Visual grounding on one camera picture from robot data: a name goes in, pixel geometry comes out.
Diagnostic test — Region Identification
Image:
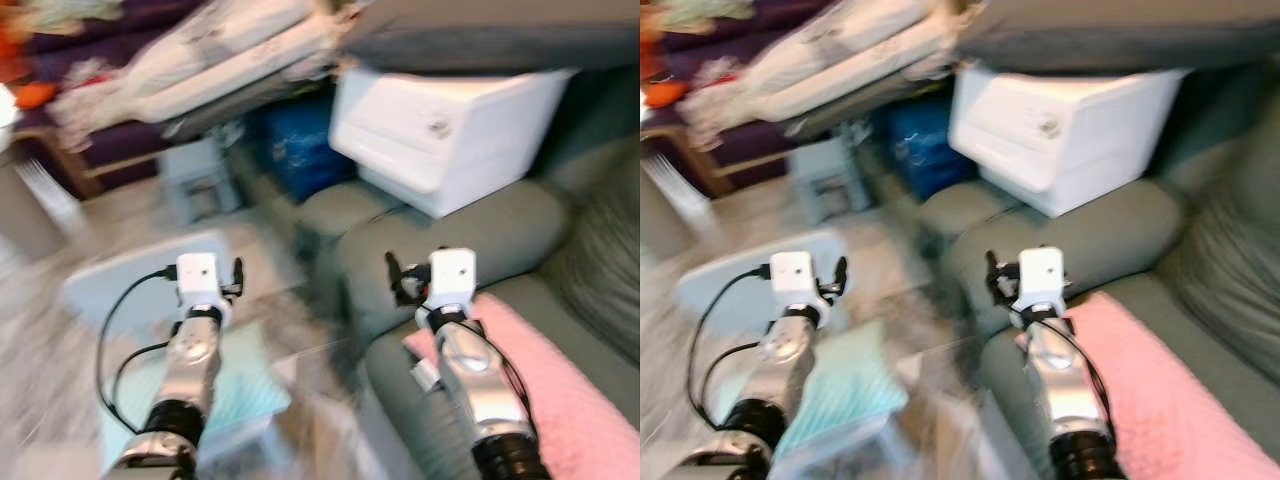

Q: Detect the pink dotted plush pillow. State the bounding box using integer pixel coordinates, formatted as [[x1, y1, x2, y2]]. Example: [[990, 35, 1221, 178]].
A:
[[405, 292, 641, 480], [1020, 292, 1280, 480]]

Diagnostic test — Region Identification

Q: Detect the teal dotted pillow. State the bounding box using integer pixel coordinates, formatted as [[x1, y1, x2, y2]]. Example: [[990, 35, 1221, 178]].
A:
[[100, 320, 294, 466], [740, 320, 914, 463]]

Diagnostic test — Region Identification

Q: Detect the green leather sofa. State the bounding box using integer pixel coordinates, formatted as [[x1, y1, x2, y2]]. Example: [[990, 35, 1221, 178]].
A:
[[915, 60, 1280, 480], [295, 60, 641, 480]]

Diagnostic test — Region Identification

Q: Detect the grey plastic stool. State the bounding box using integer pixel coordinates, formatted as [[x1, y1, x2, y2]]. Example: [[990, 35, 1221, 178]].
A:
[[160, 135, 242, 224], [788, 135, 864, 224]]

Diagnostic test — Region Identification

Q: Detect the light blue small chair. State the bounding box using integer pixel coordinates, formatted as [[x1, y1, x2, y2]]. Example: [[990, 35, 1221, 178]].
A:
[[675, 230, 913, 480], [62, 232, 301, 480]]

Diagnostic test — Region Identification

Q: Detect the blue storage box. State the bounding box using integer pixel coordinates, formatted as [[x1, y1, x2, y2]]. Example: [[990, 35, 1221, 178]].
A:
[[878, 95, 967, 203], [245, 95, 357, 203]]

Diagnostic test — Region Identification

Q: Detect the white plastic storage box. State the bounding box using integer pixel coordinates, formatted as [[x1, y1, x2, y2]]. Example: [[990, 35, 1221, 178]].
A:
[[948, 65, 1191, 219], [328, 65, 577, 219]]

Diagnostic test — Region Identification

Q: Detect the grey ribbed box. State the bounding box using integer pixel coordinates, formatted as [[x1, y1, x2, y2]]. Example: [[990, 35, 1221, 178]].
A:
[[0, 155, 81, 263], [640, 158, 693, 263]]

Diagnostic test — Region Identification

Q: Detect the white padded bundle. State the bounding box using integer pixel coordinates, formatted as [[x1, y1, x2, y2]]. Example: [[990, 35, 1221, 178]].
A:
[[50, 0, 353, 151], [680, 0, 967, 151]]

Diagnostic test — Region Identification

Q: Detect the dark grey flat cushion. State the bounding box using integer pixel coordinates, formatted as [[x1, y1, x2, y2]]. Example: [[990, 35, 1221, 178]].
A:
[[955, 0, 1280, 73]]

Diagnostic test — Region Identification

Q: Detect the green plush toy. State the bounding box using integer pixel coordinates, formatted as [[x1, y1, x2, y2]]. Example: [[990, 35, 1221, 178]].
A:
[[20, 0, 123, 33], [660, 0, 757, 31]]

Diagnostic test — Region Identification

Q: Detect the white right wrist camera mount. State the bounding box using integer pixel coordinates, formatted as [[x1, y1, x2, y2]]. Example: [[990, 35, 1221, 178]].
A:
[[428, 247, 477, 313], [1018, 247, 1067, 313]]

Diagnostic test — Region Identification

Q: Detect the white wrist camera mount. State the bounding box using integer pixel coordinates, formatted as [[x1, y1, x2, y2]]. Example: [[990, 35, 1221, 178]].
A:
[[428, 247, 477, 313], [175, 252, 223, 311], [770, 250, 820, 307], [1018, 247, 1067, 313]]

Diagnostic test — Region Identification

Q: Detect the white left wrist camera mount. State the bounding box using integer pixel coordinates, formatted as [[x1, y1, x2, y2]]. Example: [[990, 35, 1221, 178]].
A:
[[770, 250, 820, 307], [175, 252, 223, 311]]

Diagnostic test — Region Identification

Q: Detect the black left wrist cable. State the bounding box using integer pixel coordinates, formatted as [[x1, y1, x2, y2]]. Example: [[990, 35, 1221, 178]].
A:
[[95, 262, 183, 438], [686, 262, 777, 433]]

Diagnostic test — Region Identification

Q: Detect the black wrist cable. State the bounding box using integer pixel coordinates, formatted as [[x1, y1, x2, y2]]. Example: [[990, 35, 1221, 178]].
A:
[[95, 262, 183, 438], [686, 262, 777, 433], [462, 318, 534, 426], [1060, 318, 1119, 433]]

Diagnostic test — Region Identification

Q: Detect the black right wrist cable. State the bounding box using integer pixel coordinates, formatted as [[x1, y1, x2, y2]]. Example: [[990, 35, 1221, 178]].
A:
[[462, 318, 534, 426], [1060, 318, 1119, 433]]

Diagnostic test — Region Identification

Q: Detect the purple wooden-frame sofa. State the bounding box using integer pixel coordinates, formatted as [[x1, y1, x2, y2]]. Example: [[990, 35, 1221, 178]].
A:
[[640, 0, 883, 199], [0, 0, 256, 201]]

